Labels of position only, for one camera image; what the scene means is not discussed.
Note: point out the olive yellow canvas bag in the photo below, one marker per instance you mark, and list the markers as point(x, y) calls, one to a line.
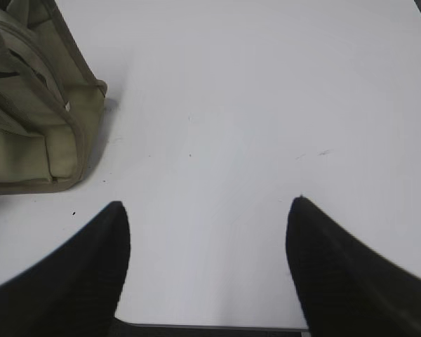
point(51, 103)

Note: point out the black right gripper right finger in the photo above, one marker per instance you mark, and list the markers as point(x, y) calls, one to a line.
point(344, 287)

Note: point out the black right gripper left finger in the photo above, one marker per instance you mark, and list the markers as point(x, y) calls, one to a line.
point(75, 290)

